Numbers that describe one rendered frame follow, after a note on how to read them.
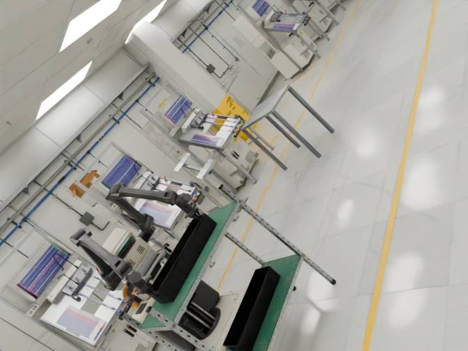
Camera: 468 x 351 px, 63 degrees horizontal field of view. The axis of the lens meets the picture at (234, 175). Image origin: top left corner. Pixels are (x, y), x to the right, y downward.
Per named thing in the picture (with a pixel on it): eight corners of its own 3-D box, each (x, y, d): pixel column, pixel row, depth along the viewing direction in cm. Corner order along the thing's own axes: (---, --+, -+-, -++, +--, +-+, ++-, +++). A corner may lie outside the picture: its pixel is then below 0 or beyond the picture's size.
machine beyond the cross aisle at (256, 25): (332, 36, 811) (269, -33, 763) (322, 56, 762) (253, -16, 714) (290, 71, 915) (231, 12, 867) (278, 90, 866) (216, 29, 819)
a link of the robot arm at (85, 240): (86, 230, 237) (71, 243, 231) (83, 225, 232) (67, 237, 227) (134, 265, 218) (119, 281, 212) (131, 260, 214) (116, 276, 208)
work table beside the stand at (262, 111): (320, 157, 438) (271, 110, 418) (284, 170, 498) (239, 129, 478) (334, 130, 458) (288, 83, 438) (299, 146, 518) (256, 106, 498)
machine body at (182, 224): (224, 225, 537) (191, 198, 521) (202, 267, 495) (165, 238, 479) (202, 235, 586) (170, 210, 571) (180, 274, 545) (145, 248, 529)
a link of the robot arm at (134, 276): (125, 260, 218) (113, 271, 213) (130, 258, 208) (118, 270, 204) (140, 274, 220) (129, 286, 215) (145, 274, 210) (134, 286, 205)
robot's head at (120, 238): (106, 260, 273) (97, 248, 263) (123, 237, 286) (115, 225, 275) (122, 266, 267) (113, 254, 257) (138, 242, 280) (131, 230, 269)
